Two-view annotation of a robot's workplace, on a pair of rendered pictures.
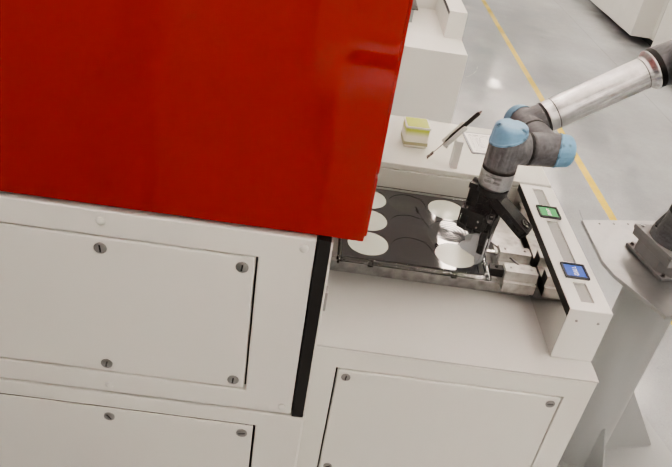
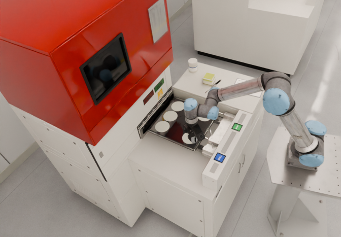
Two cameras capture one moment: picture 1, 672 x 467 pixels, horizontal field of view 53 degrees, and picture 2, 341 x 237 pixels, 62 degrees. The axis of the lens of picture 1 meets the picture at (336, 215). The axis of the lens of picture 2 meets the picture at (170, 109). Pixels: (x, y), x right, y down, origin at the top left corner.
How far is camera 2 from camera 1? 1.22 m
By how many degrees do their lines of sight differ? 34
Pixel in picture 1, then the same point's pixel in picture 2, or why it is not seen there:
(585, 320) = (208, 178)
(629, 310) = not seen: hidden behind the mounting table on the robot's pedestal
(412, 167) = (198, 96)
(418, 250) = (177, 132)
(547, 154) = (202, 115)
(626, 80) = (248, 87)
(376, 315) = (154, 153)
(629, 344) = not seen: hidden behind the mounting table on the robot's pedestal
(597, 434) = (279, 211)
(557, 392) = (200, 198)
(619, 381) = (282, 195)
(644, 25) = not seen: outside the picture
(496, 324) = (193, 167)
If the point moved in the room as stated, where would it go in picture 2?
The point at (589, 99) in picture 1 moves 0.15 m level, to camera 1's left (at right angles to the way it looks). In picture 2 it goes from (233, 92) to (209, 84)
